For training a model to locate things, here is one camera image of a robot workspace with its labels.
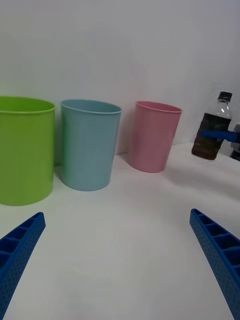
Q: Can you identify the dark drink bottle black cap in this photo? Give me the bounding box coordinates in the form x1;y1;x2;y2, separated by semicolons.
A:
191;91;233;161

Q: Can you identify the pink plastic waste bin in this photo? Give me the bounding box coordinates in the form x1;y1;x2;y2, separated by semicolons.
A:
127;100;183;174

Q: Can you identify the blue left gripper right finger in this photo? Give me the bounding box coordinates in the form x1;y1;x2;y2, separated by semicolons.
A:
189;208;240;320

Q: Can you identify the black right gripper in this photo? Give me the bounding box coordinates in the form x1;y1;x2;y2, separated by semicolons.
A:
200;123;240;161

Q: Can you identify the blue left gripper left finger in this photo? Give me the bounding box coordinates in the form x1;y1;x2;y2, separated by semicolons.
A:
0;211;47;320

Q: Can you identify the pale blue plastic waste bin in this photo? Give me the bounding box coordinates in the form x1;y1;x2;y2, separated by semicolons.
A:
60;99;122;192

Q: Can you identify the yellow-green plastic waste bin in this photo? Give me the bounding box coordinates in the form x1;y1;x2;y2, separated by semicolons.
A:
0;96;56;207

